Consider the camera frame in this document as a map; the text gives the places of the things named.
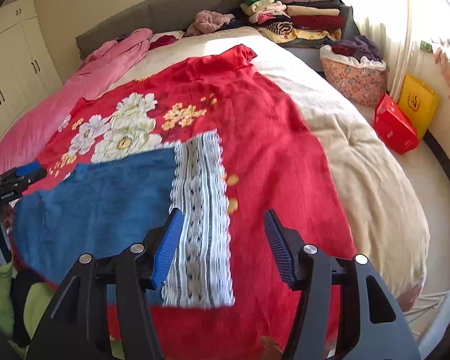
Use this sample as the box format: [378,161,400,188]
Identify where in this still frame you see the blue denim lace-trimmed pants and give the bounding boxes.
[12,131,235,309]

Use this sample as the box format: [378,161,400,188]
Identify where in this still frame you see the pink rolled duvet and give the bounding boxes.
[0,28,153,174]

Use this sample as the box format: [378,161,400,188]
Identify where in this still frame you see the red floral bedspread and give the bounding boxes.
[26,45,356,359]

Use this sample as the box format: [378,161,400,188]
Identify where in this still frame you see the red gift box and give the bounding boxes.
[372,94,419,155]

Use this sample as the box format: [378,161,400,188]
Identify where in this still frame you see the yellow paper bag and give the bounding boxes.
[397,74,440,140]

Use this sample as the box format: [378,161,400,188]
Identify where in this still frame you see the floral laundry basket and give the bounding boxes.
[319,35,388,108]

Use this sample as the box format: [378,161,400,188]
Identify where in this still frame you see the grey upholstered headboard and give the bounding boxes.
[75,0,245,60]

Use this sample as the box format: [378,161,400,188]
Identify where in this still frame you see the pink fluffy garment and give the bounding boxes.
[185,10,235,37]

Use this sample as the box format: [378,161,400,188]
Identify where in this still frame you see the stack of folded clothes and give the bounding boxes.
[221,0,360,49]

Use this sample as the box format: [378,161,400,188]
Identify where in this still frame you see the white window curtain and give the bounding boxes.
[342,0,418,100]

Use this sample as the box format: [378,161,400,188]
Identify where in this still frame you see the cream wardrobe with handles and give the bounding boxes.
[0,0,62,140]

